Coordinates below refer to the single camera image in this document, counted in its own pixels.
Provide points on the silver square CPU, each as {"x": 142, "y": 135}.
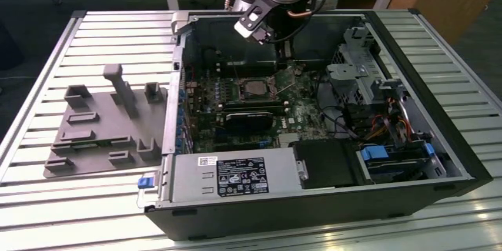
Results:
{"x": 255, "y": 87}

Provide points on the CPU socket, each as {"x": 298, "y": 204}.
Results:
{"x": 239, "y": 90}

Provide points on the grey metal drive cage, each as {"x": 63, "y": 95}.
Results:
{"x": 353, "y": 80}

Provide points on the black RAM stick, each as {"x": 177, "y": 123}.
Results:
{"x": 251, "y": 105}

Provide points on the green motherboard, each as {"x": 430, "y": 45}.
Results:
{"x": 310, "y": 115}

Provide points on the black graphics card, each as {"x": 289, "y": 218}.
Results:
{"x": 249, "y": 120}

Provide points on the small silver chipset heatsink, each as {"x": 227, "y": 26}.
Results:
{"x": 289, "y": 139}

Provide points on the black drive shroud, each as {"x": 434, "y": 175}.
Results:
{"x": 325, "y": 163}

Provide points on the blue disk carrier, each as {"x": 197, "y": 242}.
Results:
{"x": 374, "y": 152}

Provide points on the silver power supply unit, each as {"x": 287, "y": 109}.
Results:
{"x": 189, "y": 174}

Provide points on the grey parts rack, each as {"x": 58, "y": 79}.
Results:
{"x": 102, "y": 133}

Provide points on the blue case latch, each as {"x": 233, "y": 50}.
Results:
{"x": 145, "y": 182}

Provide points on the black open PC case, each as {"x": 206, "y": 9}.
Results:
{"x": 274, "y": 221}

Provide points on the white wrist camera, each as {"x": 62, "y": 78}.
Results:
{"x": 251, "y": 18}

